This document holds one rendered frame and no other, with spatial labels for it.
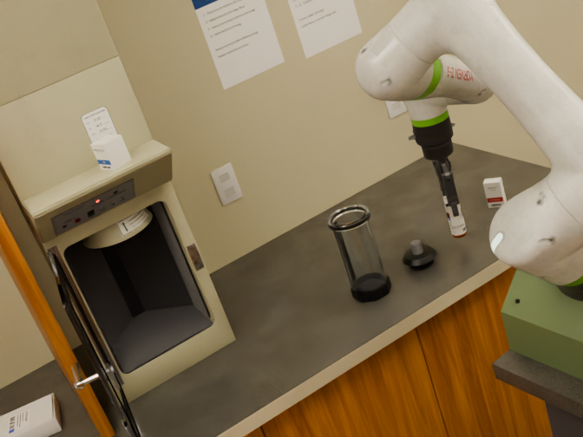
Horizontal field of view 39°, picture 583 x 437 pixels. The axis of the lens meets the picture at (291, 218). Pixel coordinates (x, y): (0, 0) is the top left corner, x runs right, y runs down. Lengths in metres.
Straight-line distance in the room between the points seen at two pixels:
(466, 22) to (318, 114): 1.17
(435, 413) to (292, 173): 0.86
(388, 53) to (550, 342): 0.64
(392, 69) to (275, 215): 1.14
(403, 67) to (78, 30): 0.70
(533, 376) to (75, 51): 1.15
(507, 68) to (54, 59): 0.92
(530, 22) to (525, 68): 1.60
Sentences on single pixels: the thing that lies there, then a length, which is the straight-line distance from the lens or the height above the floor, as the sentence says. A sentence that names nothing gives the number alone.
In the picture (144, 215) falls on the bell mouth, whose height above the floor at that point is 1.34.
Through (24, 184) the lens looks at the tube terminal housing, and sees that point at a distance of 1.86.
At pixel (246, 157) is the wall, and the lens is 2.50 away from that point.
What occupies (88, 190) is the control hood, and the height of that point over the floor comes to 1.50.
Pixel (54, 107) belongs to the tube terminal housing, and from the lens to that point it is 1.85.
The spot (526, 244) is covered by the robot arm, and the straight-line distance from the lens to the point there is 1.47.
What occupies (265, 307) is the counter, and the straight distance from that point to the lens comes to 2.23.
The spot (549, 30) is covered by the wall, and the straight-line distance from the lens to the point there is 3.14.
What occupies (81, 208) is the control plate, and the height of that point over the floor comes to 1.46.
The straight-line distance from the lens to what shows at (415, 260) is 2.15.
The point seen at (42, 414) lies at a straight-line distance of 2.16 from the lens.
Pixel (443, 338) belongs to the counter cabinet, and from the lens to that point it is 2.14.
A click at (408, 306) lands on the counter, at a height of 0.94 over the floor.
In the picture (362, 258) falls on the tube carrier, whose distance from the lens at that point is 2.04.
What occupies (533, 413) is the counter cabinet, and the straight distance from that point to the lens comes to 2.47.
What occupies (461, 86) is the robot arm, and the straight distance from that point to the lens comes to 1.82.
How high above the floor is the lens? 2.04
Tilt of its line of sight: 24 degrees down
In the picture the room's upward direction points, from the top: 19 degrees counter-clockwise
